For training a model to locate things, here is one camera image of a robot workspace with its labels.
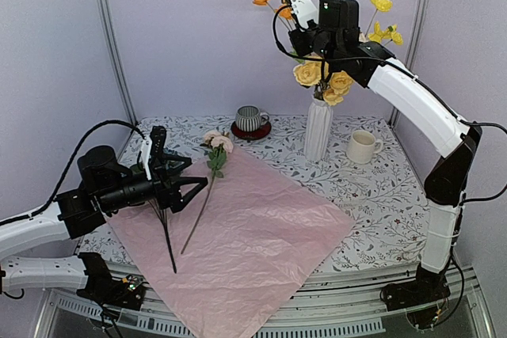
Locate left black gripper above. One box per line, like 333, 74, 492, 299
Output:
99, 154, 208, 213

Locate cream yellow rose stem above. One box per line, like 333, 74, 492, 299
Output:
292, 60, 354, 106

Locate blue hydrangea flower stem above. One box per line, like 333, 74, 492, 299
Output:
136, 147, 187, 275

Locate yellow poppy flower stem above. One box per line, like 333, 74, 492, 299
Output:
362, 0, 405, 48

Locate orange flower stem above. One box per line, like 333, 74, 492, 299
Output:
252, 0, 296, 22

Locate purple pink wrapping paper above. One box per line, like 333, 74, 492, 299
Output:
109, 148, 353, 337

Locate peach pink rose stem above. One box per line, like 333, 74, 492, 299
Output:
181, 130, 234, 255

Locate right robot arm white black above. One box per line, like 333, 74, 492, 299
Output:
288, 0, 482, 303

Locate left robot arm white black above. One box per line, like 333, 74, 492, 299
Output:
1, 146, 208, 259

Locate white ribbed vase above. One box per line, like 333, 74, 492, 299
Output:
303, 97, 334, 161

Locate striped grey cup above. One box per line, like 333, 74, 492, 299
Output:
235, 105, 269, 132

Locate dark red saucer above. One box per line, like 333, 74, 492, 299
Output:
231, 120, 273, 142

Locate cream mug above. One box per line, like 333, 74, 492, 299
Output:
345, 130, 383, 164

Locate floral patterned tablecloth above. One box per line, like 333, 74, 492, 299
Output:
79, 116, 430, 275

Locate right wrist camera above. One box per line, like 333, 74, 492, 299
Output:
289, 0, 318, 29

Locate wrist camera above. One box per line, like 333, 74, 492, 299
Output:
289, 0, 318, 29
139, 126, 166, 180

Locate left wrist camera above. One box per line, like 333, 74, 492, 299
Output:
139, 126, 166, 180

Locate right aluminium frame post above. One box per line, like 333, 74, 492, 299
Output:
388, 0, 436, 126

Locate aluminium frame post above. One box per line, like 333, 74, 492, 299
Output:
388, 0, 436, 126
97, 0, 138, 124

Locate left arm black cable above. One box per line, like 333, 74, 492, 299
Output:
0, 119, 147, 224

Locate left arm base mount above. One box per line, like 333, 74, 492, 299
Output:
76, 274, 146, 311

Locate front aluminium rail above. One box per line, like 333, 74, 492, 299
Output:
34, 264, 497, 337

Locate left aluminium frame post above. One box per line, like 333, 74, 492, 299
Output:
97, 0, 138, 124

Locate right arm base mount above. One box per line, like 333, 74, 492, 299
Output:
379, 279, 451, 330

